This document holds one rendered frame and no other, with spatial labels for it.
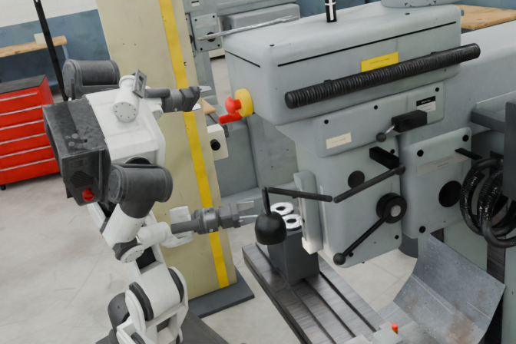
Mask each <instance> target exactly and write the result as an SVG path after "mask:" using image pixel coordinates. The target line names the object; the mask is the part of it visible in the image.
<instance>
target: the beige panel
mask: <svg viewBox="0 0 516 344"><path fill-rule="evenodd" d="M95 1H96V4H97V7H98V13H99V15H100V19H101V24H102V28H103V31H104V36H105V39H106V42H107V48H108V51H109V55H110V58H111V60H114V61H115V62H116V63H117V65H118V67H119V69H120V73H121V78H122V77H123V76H125V75H129V74H131V73H133V72H134V71H136V70H137V69H139V70H140V71H141V72H143V73H144V74H145V75H146V76H147V83H146V86H148V87H150V88H169V89H174V88H176V89H177V90H180V89H181V88H189V86H199V84H198V80H197V73H196V68H195V64H194V57H193V52H192V48H191V44H190V37H189V33H188V29H187V21H186V17H185V13H184V6H183V2H182V0H95ZM196 104H199V105H200V109H198V110H195V111H191V112H183V111H178V112H171V113H163V115H162V116H161V117H160V118H159V119H157V120H156V122H157V124H158V126H159V128H160V130H161V132H162V134H163V136H164V139H165V142H166V147H165V158H164V167H166V168H167V169H168V170H169V171H170V173H171V175H172V178H173V183H174V186H173V192H172V195H171V197H170V199H169V200H168V201H167V202H165V203H160V202H158V201H156V202H155V204H154V205H153V207H152V212H153V214H154V217H155V219H156V221H157V222H158V223H159V222H165V223H167V224H168V226H169V228H170V225H171V224H172V223H171V219H170V211H169V210H170V209H173V208H175V207H183V206H188V210H189V213H190V214H192V213H194V211H195V210H198V209H202V208H206V207H214V209H215V210H217V209H219V207H220V206H222V201H221V197H220V190H219V186H218V182H217V175H216V171H215V166H214V162H213V155H212V150H211V146H210V139H209V135H208V130H207V123H206V119H205V115H204V111H203V104H202V100H201V96H200V98H199V100H198V101H197V103H196ZM217 211H218V210H217ZM218 230H219V231H217V232H213V233H206V234H202V235H199V234H198V233H197V232H196V233H193V240H192V241H190V242H188V243H185V244H182V245H179V246H174V247H165V246H163V245H162V244H161V243H159V247H160V250H161V252H162V255H163V257H164V260H165V263H166V265H167V268H169V267H171V266H173V267H175V268H176V269H177V270H179V271H180V272H181V274H182V275H183V277H184V279H185V281H186V284H187V297H188V309H189V310H190V311H192V312H193V313H194V314H195V315H196V316H198V317H199V318H200V319H202V318H203V317H206V316H209V315H212V314H214V313H218V312H219V311H222V310H224V309H228V308H230V307H232V306H235V305H238V304H240V303H243V302H246V301H248V300H250V299H253V298H255V296H254V293H253V291H252V290H251V288H250V287H249V286H248V284H247V283H246V281H245V280H244V278H243V277H242V276H241V274H240V272H239V271H238V269H237V268H236V267H235V265H234V264H233V257H232V253H231V249H230V241H229V237H228V232H227V229H223V228H222V227H221V226H220V227H218Z"/></svg>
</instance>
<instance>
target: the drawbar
mask: <svg viewBox="0 0 516 344"><path fill-rule="evenodd" d="M334 2H335V0H332V3H334ZM325 3H326V4H329V0H325ZM332 11H333V20H331V18H330V9H329V5H326V20H327V23H330V22H337V20H336V4H334V5H332Z"/></svg>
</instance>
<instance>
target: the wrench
mask: <svg viewBox="0 0 516 344"><path fill-rule="evenodd" d="M297 20H299V17H293V16H292V15H290V16H286V17H282V18H277V19H276V20H273V21H267V22H263V23H259V24H255V25H250V26H246V27H242V28H236V29H232V30H229V31H222V32H218V33H215V34H212V35H205V36H201V37H198V38H197V40H198V41H205V40H208V39H212V38H218V37H222V36H225V35H231V34H235V33H239V32H242V31H249V30H252V29H256V28H262V27H266V26H269V25H275V24H279V23H281V22H282V23H287V22H293V21H297Z"/></svg>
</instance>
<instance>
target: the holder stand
mask: <svg viewBox="0 0 516 344"><path fill-rule="evenodd" d="M270 209H271V210H274V211H277V212H279V213H281V215H282V217H283V219H284V220H285V222H286V228H287V234H288V235H287V238H286V239H285V240H284V241H283V242H282V243H278V244H276V245H271V246H267V249H268V252H269V254H270V255H271V257H272V258H273V260H274V261H275V263H276V265H277V266H278V267H279V269H280V270H281V272H282V273H283V275H284V276H285V278H286V280H287V281H288V282H289V283H291V282H294V281H297V280H301V279H303V278H306V277H308V276H312V275H315V274H317V273H320V271H319V258H318V252H315V253H312V254H309V253H308V252H307V251H306V250H305V249H304V248H303V241H302V237H303V230H302V224H301V217H300V211H299V210H298V209H297V208H296V206H295V205H294V204H293V203H292V202H291V201H289V202H285V203H276V204H274V205H272V206H271V207H270Z"/></svg>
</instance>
